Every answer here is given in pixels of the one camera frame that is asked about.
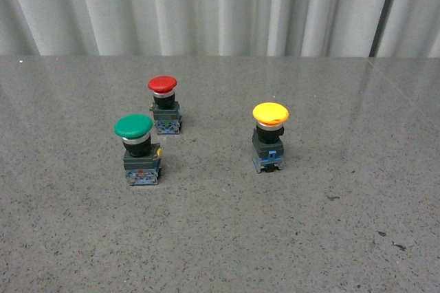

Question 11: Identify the green mushroom push button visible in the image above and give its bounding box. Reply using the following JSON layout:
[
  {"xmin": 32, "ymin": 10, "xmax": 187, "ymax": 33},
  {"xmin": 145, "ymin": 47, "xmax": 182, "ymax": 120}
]
[{"xmin": 114, "ymin": 113, "xmax": 162, "ymax": 186}]

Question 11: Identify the red mushroom push button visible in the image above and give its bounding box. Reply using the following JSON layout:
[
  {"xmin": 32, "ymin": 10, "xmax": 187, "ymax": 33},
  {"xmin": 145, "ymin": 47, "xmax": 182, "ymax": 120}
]
[{"xmin": 148, "ymin": 76, "xmax": 182, "ymax": 135}]

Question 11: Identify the yellow mushroom push button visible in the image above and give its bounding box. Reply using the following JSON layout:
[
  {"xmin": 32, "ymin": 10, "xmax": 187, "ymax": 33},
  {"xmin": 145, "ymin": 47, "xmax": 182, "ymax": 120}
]
[{"xmin": 252, "ymin": 102, "xmax": 289, "ymax": 173}]

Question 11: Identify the white pleated curtain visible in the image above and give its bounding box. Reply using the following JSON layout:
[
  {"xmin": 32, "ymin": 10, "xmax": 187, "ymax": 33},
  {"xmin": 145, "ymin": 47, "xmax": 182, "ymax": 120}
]
[{"xmin": 1, "ymin": 0, "xmax": 439, "ymax": 57}]

